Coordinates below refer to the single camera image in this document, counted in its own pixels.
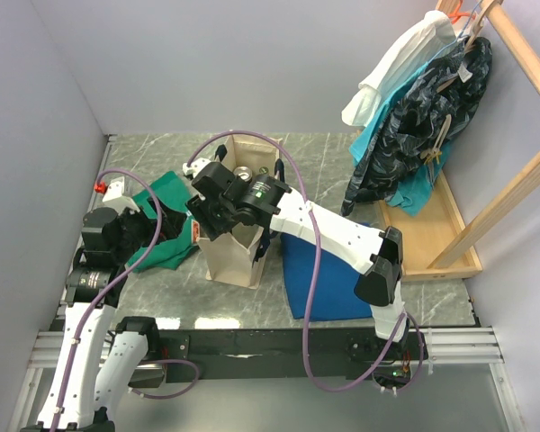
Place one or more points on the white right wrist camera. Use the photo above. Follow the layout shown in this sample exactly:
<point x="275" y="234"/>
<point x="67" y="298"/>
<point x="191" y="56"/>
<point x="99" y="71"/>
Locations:
<point x="192" y="169"/>

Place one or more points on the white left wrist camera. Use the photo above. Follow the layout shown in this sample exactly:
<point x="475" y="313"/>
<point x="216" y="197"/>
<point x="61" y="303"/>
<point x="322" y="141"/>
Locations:
<point x="115" y="197"/>

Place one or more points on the dark patterned hanging shirt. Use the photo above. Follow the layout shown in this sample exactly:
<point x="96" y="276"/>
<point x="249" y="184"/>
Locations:
<point x="470" y="83"/>

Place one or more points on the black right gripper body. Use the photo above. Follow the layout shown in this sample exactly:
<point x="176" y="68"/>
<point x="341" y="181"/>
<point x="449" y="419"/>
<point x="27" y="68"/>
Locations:
<point x="215" y="220"/>

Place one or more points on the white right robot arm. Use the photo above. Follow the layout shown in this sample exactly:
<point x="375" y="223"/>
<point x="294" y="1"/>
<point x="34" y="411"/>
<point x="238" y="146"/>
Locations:
<point x="375" y="254"/>

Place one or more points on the blue folded t-shirt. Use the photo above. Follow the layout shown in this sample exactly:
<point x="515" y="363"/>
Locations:
<point x="334" y="297"/>

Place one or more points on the turquoise hanging shirt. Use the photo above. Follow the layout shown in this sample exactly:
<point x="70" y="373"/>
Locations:
<point x="409" y="143"/>

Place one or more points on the silver beverage can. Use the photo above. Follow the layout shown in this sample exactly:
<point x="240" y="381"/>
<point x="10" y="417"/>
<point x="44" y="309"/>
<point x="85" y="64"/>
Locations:
<point x="243" y="172"/>

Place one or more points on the beige canvas tote bag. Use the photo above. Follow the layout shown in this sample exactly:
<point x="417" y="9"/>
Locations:
<point x="238" y="257"/>

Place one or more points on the wooden clothes rack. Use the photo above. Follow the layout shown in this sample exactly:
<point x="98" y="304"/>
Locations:
<point x="494" y="166"/>

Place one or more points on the orange clothes hanger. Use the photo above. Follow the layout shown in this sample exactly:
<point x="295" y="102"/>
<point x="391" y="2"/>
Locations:
<point x="457" y="13"/>

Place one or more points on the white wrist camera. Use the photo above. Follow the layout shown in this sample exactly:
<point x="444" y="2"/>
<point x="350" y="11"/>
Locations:
<point x="115" y="197"/>
<point x="192" y="169"/>

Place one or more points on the white hanging shirt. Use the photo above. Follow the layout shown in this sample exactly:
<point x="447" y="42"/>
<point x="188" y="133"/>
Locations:
<point x="413" y="49"/>

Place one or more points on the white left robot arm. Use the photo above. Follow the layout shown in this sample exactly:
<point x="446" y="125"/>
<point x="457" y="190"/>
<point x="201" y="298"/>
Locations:
<point x="86" y="389"/>

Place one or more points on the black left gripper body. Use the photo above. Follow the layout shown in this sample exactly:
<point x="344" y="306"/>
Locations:
<point x="138" y="229"/>

